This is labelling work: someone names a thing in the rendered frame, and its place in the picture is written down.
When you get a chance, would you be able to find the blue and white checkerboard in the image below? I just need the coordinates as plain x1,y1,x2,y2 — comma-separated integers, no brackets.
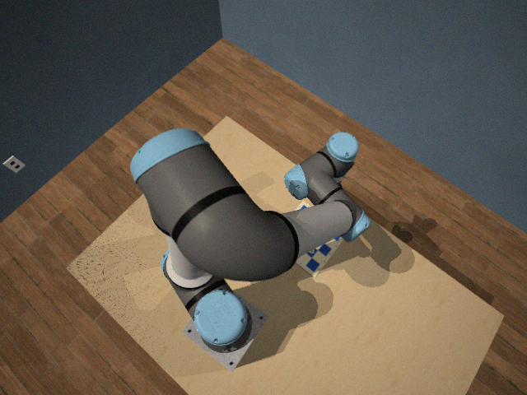
296,200,343,277

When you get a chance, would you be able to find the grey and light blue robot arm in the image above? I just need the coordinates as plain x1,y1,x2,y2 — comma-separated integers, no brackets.
130,128,371,353

